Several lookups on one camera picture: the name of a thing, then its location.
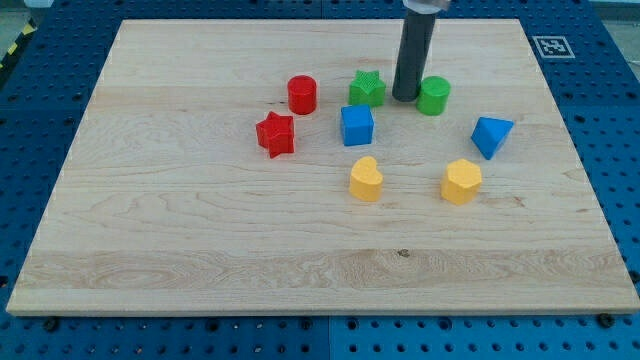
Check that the silver rod mount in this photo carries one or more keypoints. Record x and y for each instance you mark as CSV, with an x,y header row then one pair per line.
x,y
427,6

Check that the green cylinder block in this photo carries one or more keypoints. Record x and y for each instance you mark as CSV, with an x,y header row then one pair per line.
x,y
433,95

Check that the black bolt front right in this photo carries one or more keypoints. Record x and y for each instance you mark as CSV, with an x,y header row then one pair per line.
x,y
605,320

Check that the yellow heart block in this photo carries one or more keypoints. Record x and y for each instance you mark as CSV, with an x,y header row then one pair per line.
x,y
366,181

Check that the yellow hexagon block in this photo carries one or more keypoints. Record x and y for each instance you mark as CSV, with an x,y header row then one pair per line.
x,y
461,181

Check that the red cylinder block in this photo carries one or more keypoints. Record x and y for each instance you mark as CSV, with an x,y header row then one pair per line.
x,y
302,94

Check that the black bolt front left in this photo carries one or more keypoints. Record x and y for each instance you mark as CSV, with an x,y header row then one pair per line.
x,y
50,324

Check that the white fiducial marker tag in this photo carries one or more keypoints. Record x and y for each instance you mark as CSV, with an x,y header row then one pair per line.
x,y
553,47

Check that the blue cube block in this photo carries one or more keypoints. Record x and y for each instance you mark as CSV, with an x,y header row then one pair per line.
x,y
357,125

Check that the blue triangle block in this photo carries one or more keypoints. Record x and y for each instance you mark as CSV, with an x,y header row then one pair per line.
x,y
490,134

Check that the light wooden board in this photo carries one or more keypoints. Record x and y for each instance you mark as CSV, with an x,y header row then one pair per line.
x,y
167,205

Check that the black bolt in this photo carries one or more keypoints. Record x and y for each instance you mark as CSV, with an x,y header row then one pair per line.
x,y
50,324
605,320

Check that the red star block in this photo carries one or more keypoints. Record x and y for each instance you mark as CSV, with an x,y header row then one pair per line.
x,y
276,134

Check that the green star block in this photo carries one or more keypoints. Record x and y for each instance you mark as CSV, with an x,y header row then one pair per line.
x,y
367,88

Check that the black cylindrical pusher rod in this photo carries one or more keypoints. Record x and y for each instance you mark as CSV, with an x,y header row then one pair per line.
x,y
412,55

